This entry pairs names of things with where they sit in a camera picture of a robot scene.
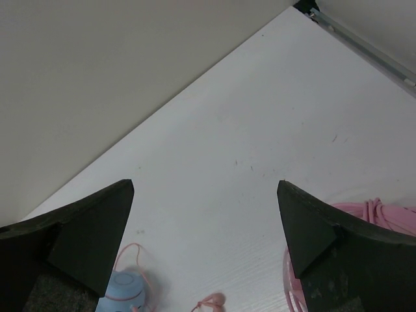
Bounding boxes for aluminium rail at table edge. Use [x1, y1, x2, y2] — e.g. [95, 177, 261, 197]
[309, 8, 415, 94]

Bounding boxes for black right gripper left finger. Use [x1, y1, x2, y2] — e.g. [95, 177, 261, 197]
[1, 179, 134, 311]

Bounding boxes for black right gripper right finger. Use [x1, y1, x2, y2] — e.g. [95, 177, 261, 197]
[277, 180, 415, 311]

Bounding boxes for pink and blue cat headphones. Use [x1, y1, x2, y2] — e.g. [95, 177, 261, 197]
[96, 266, 161, 311]

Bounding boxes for coiled pink cable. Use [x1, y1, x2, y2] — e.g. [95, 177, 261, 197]
[281, 196, 416, 312]

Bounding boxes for thin pink headphone cable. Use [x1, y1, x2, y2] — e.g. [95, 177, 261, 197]
[114, 242, 226, 312]

